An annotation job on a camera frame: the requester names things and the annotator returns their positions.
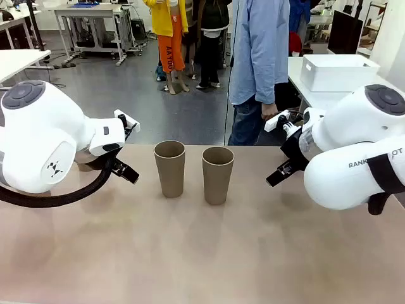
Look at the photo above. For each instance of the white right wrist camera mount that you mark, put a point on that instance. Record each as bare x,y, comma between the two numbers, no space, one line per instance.
272,123

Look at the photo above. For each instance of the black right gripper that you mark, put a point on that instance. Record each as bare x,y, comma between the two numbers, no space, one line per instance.
294,147

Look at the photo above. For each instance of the white metal-frame workbench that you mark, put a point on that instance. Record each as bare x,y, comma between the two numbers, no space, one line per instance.
85,12

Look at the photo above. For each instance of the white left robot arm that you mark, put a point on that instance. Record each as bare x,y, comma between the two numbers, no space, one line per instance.
38,136

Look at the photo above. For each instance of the black computer tower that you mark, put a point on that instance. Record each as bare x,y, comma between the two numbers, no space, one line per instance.
138,29

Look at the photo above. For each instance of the person in black clothes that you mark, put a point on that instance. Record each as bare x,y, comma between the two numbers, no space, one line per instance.
210,38

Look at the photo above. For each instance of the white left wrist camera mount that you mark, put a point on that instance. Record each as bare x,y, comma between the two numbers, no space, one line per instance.
117,113

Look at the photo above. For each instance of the beige tumbler cup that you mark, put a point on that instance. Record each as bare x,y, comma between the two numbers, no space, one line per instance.
216,180
172,174

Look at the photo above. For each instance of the white desk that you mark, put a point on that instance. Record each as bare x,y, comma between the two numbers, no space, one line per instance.
19,63
16,19

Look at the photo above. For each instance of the person's left forearm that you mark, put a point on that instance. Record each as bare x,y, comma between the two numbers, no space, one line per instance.
267,82

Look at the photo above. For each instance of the person's left hand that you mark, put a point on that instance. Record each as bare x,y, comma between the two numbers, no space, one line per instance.
269,111

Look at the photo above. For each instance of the red chair back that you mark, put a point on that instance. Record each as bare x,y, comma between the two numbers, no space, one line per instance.
294,44

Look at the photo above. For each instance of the white plastic basket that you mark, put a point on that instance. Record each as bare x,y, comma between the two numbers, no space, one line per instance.
338,79

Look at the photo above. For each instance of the mannequin yellow jacket orange pants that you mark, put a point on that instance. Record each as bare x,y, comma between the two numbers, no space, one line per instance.
169,47

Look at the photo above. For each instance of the person in blue jacket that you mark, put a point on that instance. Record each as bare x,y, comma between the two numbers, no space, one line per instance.
299,12

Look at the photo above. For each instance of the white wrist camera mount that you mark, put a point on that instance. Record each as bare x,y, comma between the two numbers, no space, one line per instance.
117,113
272,123

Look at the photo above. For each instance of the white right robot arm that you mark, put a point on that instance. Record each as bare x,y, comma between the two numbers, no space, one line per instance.
348,126

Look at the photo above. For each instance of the black monitor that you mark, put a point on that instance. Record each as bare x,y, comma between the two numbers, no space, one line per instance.
345,31

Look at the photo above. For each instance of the person in blue shirt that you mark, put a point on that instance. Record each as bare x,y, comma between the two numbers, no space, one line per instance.
253,47

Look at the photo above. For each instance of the black stand pole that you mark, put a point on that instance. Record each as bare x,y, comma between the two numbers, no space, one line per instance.
34,28

